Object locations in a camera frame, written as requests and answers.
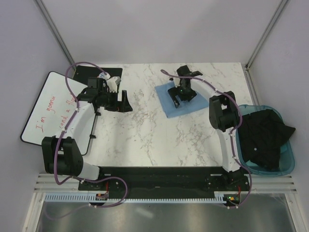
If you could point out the blue white round container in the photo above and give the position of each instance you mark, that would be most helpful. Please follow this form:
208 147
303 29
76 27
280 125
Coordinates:
104 75

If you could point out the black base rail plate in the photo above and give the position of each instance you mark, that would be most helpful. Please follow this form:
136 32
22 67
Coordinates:
165 182

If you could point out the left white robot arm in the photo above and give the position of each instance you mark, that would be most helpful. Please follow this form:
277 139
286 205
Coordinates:
62 153

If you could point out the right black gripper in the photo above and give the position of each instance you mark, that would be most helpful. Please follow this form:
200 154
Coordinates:
175 92

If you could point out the teal plastic bin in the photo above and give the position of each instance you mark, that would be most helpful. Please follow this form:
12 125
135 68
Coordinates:
287 161

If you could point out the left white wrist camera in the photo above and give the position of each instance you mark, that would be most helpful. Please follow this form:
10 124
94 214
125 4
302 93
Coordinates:
113 84

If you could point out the black mat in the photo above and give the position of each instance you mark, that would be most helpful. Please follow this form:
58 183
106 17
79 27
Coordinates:
82 73

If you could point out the light blue long sleeve shirt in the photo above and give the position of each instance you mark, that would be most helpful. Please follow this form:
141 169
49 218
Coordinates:
185 107

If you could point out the black clothes in bin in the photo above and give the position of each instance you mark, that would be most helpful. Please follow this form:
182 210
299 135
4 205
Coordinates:
261 136

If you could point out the white slotted cable duct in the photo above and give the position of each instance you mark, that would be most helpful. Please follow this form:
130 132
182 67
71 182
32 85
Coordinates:
95 198

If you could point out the white dry-erase board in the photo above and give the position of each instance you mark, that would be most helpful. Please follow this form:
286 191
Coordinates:
52 111

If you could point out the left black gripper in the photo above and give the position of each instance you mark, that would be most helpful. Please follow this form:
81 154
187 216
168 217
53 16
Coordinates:
122 106

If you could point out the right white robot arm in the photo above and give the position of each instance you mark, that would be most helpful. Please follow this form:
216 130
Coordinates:
224 113

